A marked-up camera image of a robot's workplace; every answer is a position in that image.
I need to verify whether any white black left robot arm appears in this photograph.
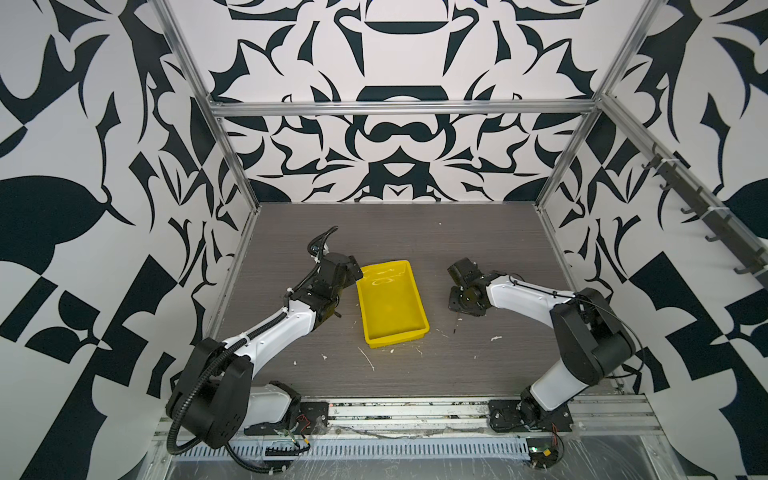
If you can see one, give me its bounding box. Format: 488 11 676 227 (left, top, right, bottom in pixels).
166 253 363 455

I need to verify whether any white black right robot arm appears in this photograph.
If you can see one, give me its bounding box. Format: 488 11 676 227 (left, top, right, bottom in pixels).
448 258 637 433

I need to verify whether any yellow plastic bin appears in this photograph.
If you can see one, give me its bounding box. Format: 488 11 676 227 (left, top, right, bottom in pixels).
356 260 430 349

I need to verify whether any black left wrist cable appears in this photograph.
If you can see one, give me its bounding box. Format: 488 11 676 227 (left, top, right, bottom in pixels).
286 225 341 298

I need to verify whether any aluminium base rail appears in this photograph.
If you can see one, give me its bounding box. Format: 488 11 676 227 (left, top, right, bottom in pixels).
140 393 684 479

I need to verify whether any black corrugated cable conduit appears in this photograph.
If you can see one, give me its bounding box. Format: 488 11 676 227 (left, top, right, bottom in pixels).
165 338 289 475

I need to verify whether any aluminium horizontal frame bar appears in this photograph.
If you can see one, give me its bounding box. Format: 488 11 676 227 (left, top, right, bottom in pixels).
211 99 590 118

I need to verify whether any black wall hook rack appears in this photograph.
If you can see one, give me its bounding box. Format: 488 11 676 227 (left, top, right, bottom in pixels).
643 142 767 290

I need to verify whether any aluminium corner post left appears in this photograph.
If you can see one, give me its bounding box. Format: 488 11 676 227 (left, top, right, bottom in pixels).
150 0 260 213

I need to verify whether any aluminium corner post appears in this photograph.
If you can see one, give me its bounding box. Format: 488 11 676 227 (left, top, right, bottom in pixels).
150 0 260 213
535 0 667 211

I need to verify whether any aluminium corner post right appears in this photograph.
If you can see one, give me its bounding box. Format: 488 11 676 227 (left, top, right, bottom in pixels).
535 0 667 211

